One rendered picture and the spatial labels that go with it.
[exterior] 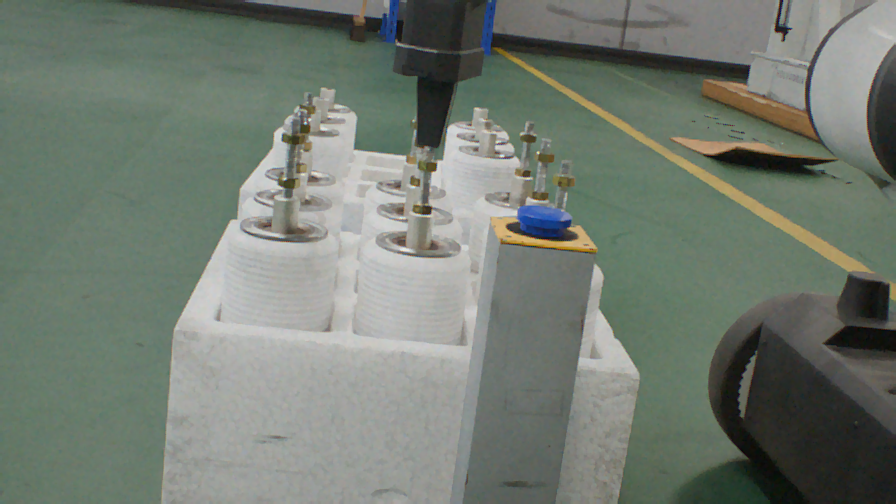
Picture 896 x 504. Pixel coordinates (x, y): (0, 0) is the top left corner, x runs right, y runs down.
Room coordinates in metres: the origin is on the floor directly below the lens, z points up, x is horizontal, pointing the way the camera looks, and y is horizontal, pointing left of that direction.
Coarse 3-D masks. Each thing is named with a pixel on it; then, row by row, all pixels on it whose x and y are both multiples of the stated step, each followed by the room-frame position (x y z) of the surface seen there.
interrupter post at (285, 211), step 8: (280, 200) 0.95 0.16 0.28; (288, 200) 0.95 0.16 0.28; (296, 200) 0.96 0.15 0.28; (280, 208) 0.95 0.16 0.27; (288, 208) 0.95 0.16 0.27; (296, 208) 0.96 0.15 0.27; (280, 216) 0.95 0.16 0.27; (288, 216) 0.95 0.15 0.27; (296, 216) 0.96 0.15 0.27; (272, 224) 0.96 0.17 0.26; (280, 224) 0.95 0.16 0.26; (288, 224) 0.95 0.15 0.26; (296, 224) 0.96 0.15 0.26; (280, 232) 0.95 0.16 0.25; (288, 232) 0.95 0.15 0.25; (296, 232) 0.96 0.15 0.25
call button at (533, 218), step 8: (520, 208) 0.81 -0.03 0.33; (528, 208) 0.81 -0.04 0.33; (536, 208) 0.82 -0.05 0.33; (544, 208) 0.82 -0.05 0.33; (552, 208) 0.82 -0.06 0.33; (520, 216) 0.80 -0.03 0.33; (528, 216) 0.80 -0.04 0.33; (536, 216) 0.79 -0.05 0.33; (544, 216) 0.79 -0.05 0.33; (552, 216) 0.80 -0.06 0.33; (560, 216) 0.80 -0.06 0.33; (568, 216) 0.81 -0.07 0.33; (528, 224) 0.80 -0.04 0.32; (536, 224) 0.79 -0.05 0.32; (544, 224) 0.79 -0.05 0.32; (552, 224) 0.79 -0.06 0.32; (560, 224) 0.80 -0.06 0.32; (568, 224) 0.80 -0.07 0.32; (528, 232) 0.80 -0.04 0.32; (536, 232) 0.80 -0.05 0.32; (544, 232) 0.80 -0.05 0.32; (552, 232) 0.80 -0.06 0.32; (560, 232) 0.80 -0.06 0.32
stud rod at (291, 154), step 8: (296, 120) 0.96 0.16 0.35; (288, 128) 0.96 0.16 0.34; (296, 128) 0.96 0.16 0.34; (288, 144) 0.96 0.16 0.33; (288, 152) 0.96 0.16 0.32; (296, 152) 0.96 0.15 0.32; (288, 160) 0.96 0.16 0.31; (296, 160) 0.96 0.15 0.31; (288, 168) 0.96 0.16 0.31; (288, 176) 0.96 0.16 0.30; (288, 192) 0.96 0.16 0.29
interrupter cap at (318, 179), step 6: (276, 168) 1.21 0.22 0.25; (282, 168) 1.22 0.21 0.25; (270, 174) 1.17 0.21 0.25; (276, 174) 1.18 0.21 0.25; (282, 174) 1.19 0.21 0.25; (312, 174) 1.21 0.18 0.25; (318, 174) 1.21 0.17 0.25; (324, 174) 1.22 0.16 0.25; (330, 174) 1.22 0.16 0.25; (276, 180) 1.16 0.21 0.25; (312, 180) 1.19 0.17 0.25; (318, 180) 1.18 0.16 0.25; (324, 180) 1.19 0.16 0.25; (330, 180) 1.19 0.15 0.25; (312, 186) 1.16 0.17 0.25; (318, 186) 1.17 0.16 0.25
